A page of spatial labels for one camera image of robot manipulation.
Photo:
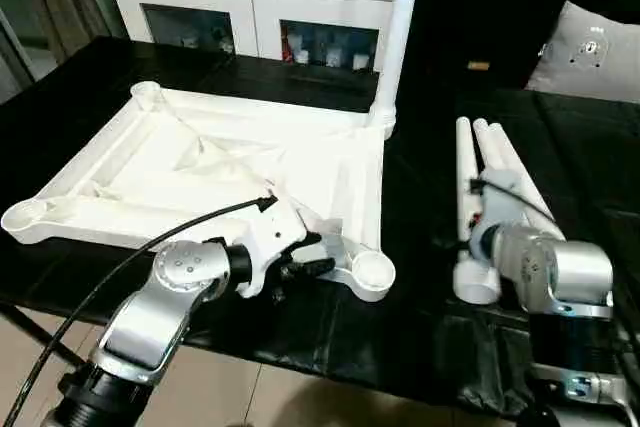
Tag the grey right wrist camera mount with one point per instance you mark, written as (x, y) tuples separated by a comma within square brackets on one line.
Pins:
[(500, 207)]

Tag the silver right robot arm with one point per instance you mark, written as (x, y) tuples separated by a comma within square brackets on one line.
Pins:
[(560, 287)]

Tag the black work mat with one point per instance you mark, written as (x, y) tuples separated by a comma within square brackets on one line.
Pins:
[(100, 72)]

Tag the grey cushion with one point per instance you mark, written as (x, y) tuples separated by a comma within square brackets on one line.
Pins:
[(590, 57)]

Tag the black table support leg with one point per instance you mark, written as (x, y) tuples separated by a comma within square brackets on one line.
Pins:
[(40, 332)]

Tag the black speaker box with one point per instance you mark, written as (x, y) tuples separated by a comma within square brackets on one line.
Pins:
[(475, 7)]

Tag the white plastic table top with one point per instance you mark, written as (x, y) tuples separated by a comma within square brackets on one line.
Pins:
[(225, 147)]

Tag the white plastic table leg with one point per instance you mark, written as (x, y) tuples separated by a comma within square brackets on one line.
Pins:
[(400, 37), (467, 172), (520, 172), (487, 142)]

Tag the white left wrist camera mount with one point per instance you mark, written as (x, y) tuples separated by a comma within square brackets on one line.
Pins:
[(270, 232)]

